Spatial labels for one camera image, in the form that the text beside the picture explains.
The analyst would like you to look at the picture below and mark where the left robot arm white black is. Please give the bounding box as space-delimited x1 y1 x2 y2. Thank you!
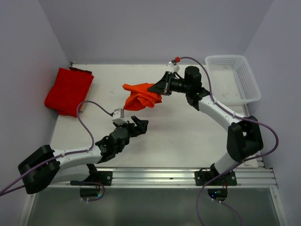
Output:
18 116 149 194

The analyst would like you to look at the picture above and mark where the orange t shirt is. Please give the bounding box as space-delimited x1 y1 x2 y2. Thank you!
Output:
122 83 162 111

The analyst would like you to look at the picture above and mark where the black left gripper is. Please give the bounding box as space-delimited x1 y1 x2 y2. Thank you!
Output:
113 115 148 139

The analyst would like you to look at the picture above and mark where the folded red t shirt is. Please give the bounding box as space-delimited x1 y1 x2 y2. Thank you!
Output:
44 68 94 117

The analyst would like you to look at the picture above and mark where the aluminium mounting rail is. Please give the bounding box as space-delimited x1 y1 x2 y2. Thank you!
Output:
47 166 278 189

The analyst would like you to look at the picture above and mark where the white plastic basket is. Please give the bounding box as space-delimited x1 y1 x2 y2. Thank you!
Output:
205 55 261 106

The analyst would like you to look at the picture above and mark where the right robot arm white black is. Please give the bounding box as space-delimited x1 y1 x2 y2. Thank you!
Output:
148 66 263 186

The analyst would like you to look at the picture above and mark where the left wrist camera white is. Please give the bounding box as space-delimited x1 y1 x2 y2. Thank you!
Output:
112 108 126 125

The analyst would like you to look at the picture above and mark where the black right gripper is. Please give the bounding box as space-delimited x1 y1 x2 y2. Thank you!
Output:
148 72 191 96

